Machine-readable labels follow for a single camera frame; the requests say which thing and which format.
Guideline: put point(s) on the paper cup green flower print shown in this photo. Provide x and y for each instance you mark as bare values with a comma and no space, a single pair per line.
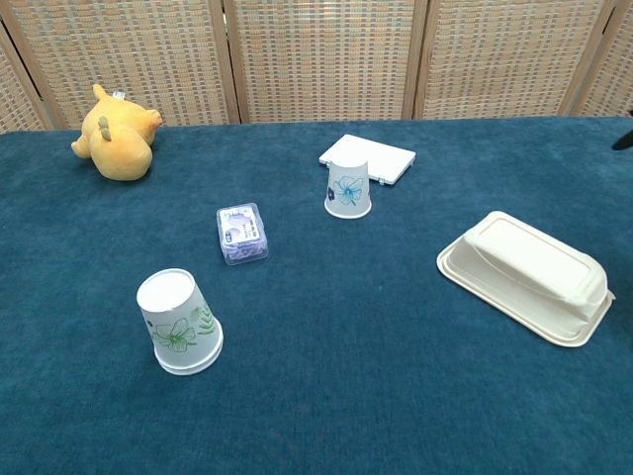
173,316

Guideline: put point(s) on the cream takeout food container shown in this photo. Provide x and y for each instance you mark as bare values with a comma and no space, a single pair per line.
529,277

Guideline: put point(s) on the yellow plush toy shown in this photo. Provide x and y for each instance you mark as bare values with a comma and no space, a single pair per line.
118,148

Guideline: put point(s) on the white flat plastic box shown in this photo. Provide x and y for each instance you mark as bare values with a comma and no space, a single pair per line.
381,158

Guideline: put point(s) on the purple clear floss pick box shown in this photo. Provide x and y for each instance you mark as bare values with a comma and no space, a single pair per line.
242,235

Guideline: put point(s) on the white paper cup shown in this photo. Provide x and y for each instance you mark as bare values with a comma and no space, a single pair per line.
189,371

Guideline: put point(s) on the paper cup blue flower print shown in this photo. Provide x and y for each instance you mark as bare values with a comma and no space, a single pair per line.
348,190

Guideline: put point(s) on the woven rattan folding screen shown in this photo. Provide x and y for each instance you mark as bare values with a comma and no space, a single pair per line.
321,59

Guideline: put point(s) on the robot right five-finger hand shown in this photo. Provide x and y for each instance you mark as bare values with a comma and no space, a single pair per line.
624,142

